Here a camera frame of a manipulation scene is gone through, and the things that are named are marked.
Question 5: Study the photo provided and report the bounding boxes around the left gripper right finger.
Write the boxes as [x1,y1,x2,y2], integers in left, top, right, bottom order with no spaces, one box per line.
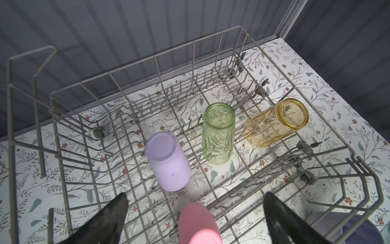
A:
[263,192,330,244]

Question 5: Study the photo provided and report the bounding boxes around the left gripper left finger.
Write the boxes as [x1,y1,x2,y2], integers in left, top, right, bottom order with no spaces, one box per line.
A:
[62,193,129,244]

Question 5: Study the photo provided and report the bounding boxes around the small purple plastic cup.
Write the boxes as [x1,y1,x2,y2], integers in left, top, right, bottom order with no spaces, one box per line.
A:
[313,212,384,244]

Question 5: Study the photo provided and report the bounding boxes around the pink plastic cup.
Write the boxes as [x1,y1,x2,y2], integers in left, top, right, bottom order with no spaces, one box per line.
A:
[177,203,223,244]

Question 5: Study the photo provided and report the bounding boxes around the large purple plastic cup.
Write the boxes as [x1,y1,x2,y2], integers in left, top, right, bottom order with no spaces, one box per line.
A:
[145,131,191,192]

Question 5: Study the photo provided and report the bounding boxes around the yellow transparent glass cup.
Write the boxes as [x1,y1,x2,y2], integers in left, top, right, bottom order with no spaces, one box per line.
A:
[244,98,309,147]

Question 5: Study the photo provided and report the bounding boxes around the green transparent glass cup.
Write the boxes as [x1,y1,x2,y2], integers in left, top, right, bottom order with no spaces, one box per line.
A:
[202,102,236,165]

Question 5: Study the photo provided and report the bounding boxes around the grey wire dish rack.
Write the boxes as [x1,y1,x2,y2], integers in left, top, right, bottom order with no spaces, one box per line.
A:
[1,26,390,244]

